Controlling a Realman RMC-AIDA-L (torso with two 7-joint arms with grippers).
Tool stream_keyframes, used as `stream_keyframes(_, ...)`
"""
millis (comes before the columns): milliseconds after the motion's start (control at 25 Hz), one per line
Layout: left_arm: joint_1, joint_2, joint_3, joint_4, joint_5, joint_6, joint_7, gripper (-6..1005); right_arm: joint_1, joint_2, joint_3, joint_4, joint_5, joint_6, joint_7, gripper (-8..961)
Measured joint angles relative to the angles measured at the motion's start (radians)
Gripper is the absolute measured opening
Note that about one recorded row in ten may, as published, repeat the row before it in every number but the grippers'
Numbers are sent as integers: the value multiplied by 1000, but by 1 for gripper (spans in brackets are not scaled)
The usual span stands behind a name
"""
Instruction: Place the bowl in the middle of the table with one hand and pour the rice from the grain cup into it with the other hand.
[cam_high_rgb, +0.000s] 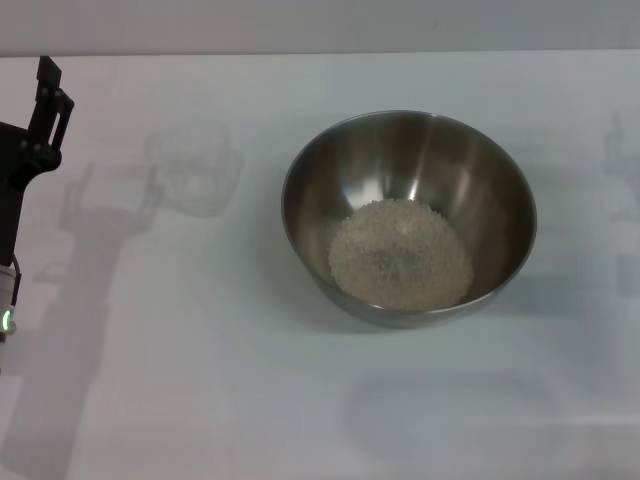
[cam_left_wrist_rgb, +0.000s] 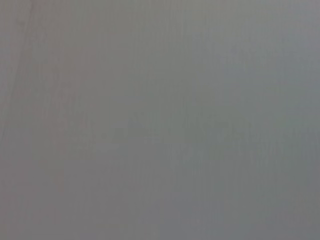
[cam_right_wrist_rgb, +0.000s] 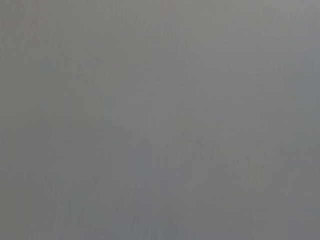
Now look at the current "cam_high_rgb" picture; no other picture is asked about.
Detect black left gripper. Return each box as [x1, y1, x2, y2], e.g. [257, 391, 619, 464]
[0, 55, 75, 266]

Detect clear plastic measuring cup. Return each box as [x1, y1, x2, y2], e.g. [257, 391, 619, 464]
[144, 122, 246, 220]

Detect stainless steel mixing bowl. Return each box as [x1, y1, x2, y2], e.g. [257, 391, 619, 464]
[280, 109, 539, 329]

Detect white rice grains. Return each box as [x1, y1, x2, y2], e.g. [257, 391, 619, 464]
[327, 198, 475, 310]

